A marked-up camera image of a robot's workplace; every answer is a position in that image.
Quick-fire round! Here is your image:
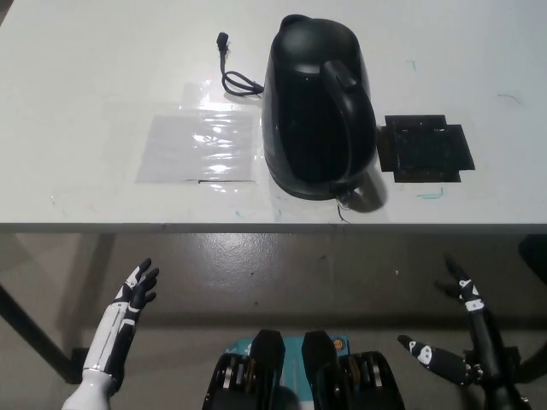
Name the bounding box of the black robot body block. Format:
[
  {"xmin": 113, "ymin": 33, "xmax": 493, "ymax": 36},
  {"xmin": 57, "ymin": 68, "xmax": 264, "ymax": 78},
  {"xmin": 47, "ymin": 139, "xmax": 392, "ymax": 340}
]
[
  {"xmin": 301, "ymin": 329, "xmax": 408, "ymax": 410},
  {"xmin": 202, "ymin": 327, "xmax": 286, "ymax": 410}
]

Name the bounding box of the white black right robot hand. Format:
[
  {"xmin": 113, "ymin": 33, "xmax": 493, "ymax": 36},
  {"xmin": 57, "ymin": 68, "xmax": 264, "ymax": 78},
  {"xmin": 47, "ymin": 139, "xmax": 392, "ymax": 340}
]
[{"xmin": 397, "ymin": 255, "xmax": 521, "ymax": 388}]

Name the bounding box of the transparent plastic sheet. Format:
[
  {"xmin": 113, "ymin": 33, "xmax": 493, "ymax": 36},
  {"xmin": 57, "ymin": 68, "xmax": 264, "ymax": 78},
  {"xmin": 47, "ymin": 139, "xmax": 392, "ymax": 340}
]
[{"xmin": 135, "ymin": 80, "xmax": 262, "ymax": 185}]

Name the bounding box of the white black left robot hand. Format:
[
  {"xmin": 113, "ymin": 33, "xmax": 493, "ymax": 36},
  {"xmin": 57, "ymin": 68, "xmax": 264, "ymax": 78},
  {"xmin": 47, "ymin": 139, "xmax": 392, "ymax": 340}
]
[{"xmin": 82, "ymin": 257, "xmax": 161, "ymax": 382}]

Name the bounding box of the black electric kettle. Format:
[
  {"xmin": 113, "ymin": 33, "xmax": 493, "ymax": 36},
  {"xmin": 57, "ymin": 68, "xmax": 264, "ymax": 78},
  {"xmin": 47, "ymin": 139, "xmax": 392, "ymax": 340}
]
[{"xmin": 260, "ymin": 14, "xmax": 379, "ymax": 202}]

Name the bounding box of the black power cord with plug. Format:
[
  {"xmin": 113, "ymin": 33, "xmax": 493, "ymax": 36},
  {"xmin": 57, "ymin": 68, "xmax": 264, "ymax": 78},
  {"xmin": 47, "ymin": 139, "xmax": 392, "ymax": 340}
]
[{"xmin": 216, "ymin": 32, "xmax": 265, "ymax": 98}]

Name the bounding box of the black table leg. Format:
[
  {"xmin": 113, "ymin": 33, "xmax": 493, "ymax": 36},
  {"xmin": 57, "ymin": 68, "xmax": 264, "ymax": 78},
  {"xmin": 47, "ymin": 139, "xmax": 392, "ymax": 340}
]
[
  {"xmin": 506, "ymin": 344, "xmax": 547, "ymax": 383},
  {"xmin": 0, "ymin": 282, "xmax": 91, "ymax": 384}
]

